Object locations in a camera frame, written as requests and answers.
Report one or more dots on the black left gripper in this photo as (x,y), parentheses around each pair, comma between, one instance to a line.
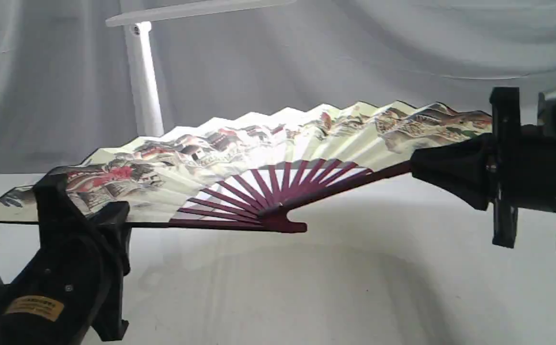
(75,280)

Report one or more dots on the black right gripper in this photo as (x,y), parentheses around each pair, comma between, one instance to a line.
(521,160)

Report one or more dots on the painted paper folding fan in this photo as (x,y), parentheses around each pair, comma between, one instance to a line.
(235,174)

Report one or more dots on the white desk lamp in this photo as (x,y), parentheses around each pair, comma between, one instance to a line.
(137,24)

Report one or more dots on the grey backdrop curtain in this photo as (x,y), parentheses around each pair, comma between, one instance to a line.
(66,87)

